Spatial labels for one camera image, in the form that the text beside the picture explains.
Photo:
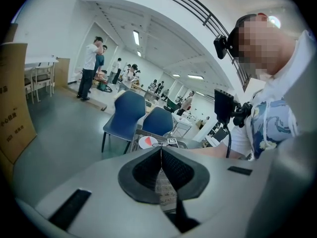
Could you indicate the red watermelon slice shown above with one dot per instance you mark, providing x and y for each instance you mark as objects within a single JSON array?
[{"x": 148, "y": 140}]

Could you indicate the person's white printed t-shirt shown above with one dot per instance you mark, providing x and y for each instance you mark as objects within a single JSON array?
[{"x": 272, "y": 118}]

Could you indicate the white table with red sticker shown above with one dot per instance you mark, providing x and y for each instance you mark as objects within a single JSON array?
[{"x": 183, "y": 121}]

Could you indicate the white folding table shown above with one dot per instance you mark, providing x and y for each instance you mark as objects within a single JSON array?
[{"x": 43, "y": 78}]

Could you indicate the black head-worn camera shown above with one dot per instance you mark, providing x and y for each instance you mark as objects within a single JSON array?
[{"x": 220, "y": 46}]

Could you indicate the person's right forearm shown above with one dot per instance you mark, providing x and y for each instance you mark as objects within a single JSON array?
[{"x": 210, "y": 152}]

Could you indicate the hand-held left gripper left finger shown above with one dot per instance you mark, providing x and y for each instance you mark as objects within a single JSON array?
[{"x": 86, "y": 182}]

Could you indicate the person's head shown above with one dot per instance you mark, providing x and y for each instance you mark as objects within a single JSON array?
[{"x": 272, "y": 58}]

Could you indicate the blue chair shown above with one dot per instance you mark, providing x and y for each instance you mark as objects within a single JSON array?
[
  {"x": 158, "y": 120},
  {"x": 128, "y": 113}
]

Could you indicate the black chest-mounted device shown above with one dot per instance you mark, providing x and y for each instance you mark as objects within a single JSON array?
[{"x": 224, "y": 105}]

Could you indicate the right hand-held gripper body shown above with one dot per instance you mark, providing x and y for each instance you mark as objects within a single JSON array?
[{"x": 172, "y": 141}]

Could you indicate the white long table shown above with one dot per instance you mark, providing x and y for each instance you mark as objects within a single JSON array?
[{"x": 39, "y": 61}]

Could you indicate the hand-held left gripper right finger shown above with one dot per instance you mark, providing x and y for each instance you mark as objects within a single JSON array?
[{"x": 223, "y": 195}]

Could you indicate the printed cardboard box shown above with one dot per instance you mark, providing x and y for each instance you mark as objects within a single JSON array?
[{"x": 15, "y": 95}]

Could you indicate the black balcony railing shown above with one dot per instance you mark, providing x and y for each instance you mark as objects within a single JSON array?
[{"x": 207, "y": 18}]

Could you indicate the flat cardboard sheet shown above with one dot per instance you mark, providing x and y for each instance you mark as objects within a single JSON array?
[{"x": 63, "y": 71}]

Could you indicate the white round plate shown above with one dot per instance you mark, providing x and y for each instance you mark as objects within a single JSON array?
[{"x": 143, "y": 145}]

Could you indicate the green bag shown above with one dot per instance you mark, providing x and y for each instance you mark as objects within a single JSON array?
[{"x": 102, "y": 85}]

